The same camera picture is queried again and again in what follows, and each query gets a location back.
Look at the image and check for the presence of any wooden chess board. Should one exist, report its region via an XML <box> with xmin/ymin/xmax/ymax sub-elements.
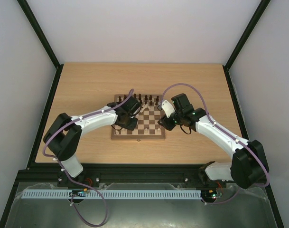
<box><xmin>111</xmin><ymin>94</ymin><xmax>166</xmax><ymax>141</ymax></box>

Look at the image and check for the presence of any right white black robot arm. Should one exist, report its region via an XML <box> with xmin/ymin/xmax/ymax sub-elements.
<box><xmin>158</xmin><ymin>94</ymin><xmax>268</xmax><ymax>189</ymax></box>

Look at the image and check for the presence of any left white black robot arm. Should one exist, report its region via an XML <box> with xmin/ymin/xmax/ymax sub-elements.
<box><xmin>43</xmin><ymin>96</ymin><xmax>141</xmax><ymax>178</ymax></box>

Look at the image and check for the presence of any pile of white pieces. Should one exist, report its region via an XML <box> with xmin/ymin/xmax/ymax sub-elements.
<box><xmin>140</xmin><ymin>103</ymin><xmax>154</xmax><ymax>113</ymax></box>

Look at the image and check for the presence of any row of dark pieces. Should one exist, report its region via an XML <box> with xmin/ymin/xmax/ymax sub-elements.
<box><xmin>117</xmin><ymin>94</ymin><xmax>160</xmax><ymax>106</ymax></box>

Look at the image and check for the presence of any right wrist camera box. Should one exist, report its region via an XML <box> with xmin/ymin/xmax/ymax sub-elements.
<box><xmin>158</xmin><ymin>100</ymin><xmax>175</xmax><ymax>118</ymax></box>

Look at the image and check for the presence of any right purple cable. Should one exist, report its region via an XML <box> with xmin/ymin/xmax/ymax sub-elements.
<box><xmin>161</xmin><ymin>83</ymin><xmax>270</xmax><ymax>205</ymax></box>

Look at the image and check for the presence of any purple cable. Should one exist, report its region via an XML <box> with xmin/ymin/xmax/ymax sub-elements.
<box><xmin>161</xmin><ymin>83</ymin><xmax>270</xmax><ymax>205</ymax></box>
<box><xmin>44</xmin><ymin>89</ymin><xmax>109</xmax><ymax>225</ymax></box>

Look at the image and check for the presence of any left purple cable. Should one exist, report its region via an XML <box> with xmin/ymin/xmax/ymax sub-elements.
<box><xmin>44</xmin><ymin>89</ymin><xmax>109</xmax><ymax>225</ymax></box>

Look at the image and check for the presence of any black aluminium frame rail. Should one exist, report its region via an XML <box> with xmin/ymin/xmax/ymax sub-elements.
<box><xmin>15</xmin><ymin>163</ymin><xmax>227</xmax><ymax>190</ymax></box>

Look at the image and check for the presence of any light blue cable duct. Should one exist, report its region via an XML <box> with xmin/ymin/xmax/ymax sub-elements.
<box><xmin>21</xmin><ymin>190</ymin><xmax>201</xmax><ymax>200</ymax></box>

